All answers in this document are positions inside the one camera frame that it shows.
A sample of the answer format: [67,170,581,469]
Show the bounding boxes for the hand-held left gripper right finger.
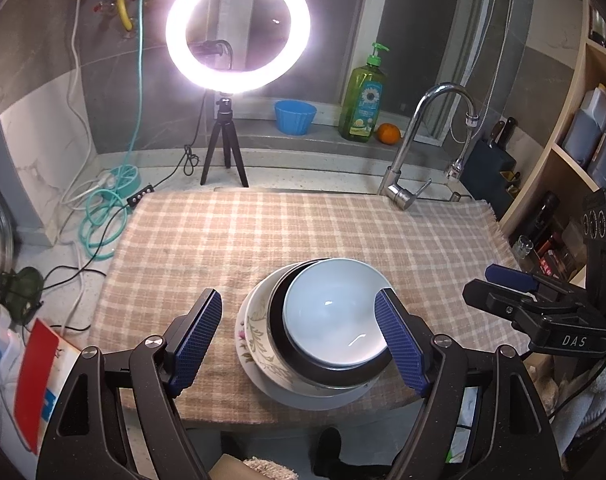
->
[374,287,566,480]

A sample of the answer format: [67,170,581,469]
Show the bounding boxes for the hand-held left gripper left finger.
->
[36,287,224,480]

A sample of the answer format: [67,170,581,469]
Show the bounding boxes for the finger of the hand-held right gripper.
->
[462,281,534,333]
[484,263,541,295]

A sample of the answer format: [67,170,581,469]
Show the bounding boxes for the white ceramic bowl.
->
[282,258,391,367]

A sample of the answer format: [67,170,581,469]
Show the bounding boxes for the large steel bowl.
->
[267,259,391,392]

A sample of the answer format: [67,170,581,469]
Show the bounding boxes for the white plate pink flowers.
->
[235,280,384,411]

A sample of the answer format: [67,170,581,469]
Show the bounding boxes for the red printed box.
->
[535,232,584,281]

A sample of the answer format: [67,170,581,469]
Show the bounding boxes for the dark tall bottle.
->
[528,191,560,266]

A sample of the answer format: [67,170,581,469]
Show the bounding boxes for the dark knife block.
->
[468,139,518,201]

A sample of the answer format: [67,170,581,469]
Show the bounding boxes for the wooden shelf unit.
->
[498,0,606,281]

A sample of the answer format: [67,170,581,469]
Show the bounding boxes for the beige checked cloth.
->
[90,187,531,431]

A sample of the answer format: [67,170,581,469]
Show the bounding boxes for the black inline light remote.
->
[126,185,156,206]

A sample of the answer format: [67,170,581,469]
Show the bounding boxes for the red booklet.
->
[13,317,84,456]

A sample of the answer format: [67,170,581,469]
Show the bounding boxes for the chrome kitchen faucet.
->
[377,82,480,211]

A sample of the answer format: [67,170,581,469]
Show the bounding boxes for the teal round power strip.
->
[103,164,143,195]

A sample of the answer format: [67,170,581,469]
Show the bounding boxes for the dark green object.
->
[0,267,45,318]

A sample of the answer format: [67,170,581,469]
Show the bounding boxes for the black mini tripod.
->
[199,94,250,188]

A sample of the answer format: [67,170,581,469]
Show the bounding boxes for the green dish soap bottle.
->
[339,41,390,143]

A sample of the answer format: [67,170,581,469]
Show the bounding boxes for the blue ribbed plastic cup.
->
[274,100,317,137]

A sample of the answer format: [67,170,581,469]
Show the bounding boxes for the dark glass window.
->
[203,0,488,126]

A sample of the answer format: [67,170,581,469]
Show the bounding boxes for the teal power strip with cable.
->
[78,0,151,262]

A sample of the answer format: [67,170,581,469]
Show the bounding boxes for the black light cable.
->
[43,95,206,333]

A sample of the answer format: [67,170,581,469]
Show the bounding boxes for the white cable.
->
[58,0,114,211]

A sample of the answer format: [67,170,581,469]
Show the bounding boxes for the round ring light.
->
[165,0,312,96]

